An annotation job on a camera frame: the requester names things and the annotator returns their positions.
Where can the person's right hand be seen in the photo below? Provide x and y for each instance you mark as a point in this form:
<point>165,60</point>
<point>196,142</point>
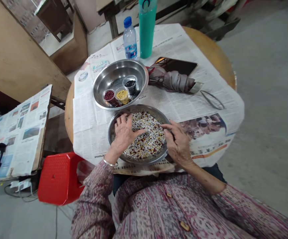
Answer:
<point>179,144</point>

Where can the person's left hand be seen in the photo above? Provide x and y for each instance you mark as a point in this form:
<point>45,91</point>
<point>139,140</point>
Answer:
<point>122,134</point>

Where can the pile of mixed beans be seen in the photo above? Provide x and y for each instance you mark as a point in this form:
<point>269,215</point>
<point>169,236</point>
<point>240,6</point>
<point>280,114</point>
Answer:
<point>148,142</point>

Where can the steel bowl holding mixed beans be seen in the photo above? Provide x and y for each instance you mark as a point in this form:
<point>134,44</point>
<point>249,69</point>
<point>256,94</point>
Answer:
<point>143,108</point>

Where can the plastic cup of yellow beans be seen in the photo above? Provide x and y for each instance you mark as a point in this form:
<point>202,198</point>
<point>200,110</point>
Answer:
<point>122,95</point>

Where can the plastic cup of red beans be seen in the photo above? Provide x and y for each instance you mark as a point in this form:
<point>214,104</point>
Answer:
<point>109,95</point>

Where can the person's legs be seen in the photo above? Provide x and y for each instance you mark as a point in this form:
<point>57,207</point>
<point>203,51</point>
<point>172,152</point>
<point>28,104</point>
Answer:
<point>124,180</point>

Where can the plastic cup of black beans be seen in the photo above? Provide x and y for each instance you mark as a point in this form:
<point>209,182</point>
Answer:
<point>131,86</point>

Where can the steel bowl holding cups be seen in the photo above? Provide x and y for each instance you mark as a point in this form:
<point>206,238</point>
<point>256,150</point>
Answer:
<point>116,72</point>

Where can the folded grey umbrella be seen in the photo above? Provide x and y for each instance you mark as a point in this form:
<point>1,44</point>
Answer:
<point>173,81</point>

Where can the person's body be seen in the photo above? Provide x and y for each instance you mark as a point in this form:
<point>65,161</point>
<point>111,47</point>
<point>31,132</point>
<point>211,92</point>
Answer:
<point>163,211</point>

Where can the red plastic stool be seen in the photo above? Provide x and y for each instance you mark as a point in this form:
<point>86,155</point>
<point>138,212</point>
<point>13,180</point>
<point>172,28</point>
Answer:
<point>59,176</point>

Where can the black smartphone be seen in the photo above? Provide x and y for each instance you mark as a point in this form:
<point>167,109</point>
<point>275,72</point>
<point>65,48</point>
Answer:
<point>177,66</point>

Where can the clear water bottle blue cap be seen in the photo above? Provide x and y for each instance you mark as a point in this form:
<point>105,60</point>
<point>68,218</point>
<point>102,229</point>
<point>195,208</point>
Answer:
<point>129,42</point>

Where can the newspaper table cover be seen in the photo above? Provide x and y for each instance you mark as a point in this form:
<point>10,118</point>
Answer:
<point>183,49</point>

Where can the side table covered with newspapers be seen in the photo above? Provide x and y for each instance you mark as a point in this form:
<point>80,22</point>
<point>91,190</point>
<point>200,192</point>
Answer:
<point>22,129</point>

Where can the teal insulated bottle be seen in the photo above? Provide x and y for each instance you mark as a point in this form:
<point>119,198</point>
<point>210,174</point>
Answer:
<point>147,32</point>

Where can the white power strip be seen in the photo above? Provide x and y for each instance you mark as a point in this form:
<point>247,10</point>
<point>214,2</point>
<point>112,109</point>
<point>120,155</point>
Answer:
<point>20,185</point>

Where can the large wooden cabinet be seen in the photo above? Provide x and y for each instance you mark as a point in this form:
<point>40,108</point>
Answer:
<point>14,57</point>

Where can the dark wooden bench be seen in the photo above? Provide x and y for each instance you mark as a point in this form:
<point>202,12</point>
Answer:
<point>173,10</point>

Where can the dark wooden stool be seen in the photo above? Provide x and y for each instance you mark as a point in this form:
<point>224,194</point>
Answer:
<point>54,17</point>

